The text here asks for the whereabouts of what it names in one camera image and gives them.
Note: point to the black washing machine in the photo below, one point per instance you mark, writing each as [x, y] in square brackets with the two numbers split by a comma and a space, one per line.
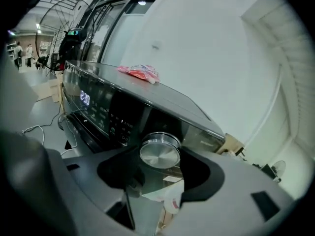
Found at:
[147, 107]

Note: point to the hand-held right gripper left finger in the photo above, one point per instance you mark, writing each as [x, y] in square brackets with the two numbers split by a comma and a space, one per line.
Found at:
[98, 188]

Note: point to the stack of cardboard boxes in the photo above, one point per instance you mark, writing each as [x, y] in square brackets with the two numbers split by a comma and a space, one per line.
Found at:
[49, 88]

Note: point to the large black floor fan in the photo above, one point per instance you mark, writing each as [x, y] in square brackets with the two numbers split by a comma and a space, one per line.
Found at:
[69, 40]

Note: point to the dark framed glass door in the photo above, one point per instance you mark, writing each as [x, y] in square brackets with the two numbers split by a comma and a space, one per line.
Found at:
[108, 23]

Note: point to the pink detergent pouch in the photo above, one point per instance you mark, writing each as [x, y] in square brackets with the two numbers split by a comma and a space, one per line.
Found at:
[142, 72]

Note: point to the silver control knob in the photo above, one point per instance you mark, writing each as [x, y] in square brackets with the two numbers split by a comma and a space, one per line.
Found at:
[160, 151]

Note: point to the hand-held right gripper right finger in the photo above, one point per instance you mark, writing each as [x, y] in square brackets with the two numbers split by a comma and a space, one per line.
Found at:
[233, 200]

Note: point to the small standing fan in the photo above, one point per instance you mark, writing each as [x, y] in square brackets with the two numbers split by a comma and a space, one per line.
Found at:
[278, 167]

